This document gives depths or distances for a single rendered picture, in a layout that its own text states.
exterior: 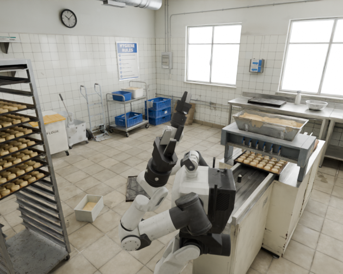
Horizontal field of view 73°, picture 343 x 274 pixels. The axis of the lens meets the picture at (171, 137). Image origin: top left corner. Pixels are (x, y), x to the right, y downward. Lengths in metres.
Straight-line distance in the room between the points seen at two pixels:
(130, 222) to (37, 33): 4.35
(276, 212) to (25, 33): 4.53
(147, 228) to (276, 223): 1.58
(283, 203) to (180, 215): 1.41
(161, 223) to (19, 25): 4.35
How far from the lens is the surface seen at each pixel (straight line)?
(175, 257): 1.43
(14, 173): 2.03
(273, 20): 5.22
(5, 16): 4.85
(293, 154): 2.14
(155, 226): 1.01
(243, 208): 1.67
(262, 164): 2.20
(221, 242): 1.39
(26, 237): 2.86
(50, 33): 5.07
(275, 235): 2.48
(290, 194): 2.20
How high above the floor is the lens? 1.90
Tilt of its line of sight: 21 degrees down
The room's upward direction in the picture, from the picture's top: straight up
